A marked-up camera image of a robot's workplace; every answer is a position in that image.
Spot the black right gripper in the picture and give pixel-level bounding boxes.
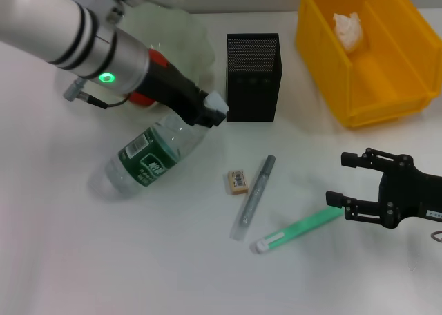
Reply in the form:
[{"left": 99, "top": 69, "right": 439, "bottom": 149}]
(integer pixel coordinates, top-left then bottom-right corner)
[{"left": 326, "top": 148, "right": 442, "bottom": 229}]

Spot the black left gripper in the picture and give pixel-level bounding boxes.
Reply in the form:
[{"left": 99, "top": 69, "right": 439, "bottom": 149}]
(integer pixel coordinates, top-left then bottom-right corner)
[{"left": 140, "top": 64, "right": 229, "bottom": 128}]

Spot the orange plush fruit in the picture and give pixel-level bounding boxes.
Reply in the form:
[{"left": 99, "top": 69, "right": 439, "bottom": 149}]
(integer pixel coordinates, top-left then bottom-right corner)
[{"left": 129, "top": 48, "right": 170, "bottom": 108}]

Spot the clear green-label water bottle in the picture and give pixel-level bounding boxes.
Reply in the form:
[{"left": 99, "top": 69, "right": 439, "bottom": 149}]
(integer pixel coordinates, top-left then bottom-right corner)
[{"left": 88, "top": 90, "right": 231, "bottom": 202}]

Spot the white paper ball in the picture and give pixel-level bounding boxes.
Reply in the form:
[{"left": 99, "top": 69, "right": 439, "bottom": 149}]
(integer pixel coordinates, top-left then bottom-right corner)
[{"left": 331, "top": 11, "right": 365, "bottom": 55}]

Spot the black mesh pen holder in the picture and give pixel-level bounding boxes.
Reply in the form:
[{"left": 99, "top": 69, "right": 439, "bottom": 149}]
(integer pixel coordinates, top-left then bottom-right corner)
[{"left": 226, "top": 32, "right": 283, "bottom": 123}]

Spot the beige barcode eraser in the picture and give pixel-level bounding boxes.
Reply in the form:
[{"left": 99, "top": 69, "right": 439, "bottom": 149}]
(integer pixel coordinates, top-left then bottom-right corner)
[{"left": 227, "top": 169, "right": 250, "bottom": 195}]

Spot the mint green pen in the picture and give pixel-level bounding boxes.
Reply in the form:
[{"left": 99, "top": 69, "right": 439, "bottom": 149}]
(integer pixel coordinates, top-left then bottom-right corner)
[{"left": 254, "top": 207, "right": 346, "bottom": 255}]

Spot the grey pen in clear sleeve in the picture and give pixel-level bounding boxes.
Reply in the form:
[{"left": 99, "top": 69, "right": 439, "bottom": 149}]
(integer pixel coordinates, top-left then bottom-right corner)
[{"left": 230, "top": 154, "right": 277, "bottom": 242}]

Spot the pale green wavy fruit plate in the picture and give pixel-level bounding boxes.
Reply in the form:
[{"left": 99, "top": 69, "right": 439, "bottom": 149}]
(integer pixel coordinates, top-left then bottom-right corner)
[{"left": 57, "top": 2, "right": 215, "bottom": 111}]

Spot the yellow plastic bin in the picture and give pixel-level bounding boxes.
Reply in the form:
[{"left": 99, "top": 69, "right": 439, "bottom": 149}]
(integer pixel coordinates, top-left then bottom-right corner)
[{"left": 295, "top": 0, "right": 442, "bottom": 129}]

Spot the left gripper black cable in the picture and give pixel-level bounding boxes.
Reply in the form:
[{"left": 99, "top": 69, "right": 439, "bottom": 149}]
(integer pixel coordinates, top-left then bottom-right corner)
[{"left": 63, "top": 79, "right": 131, "bottom": 109}]

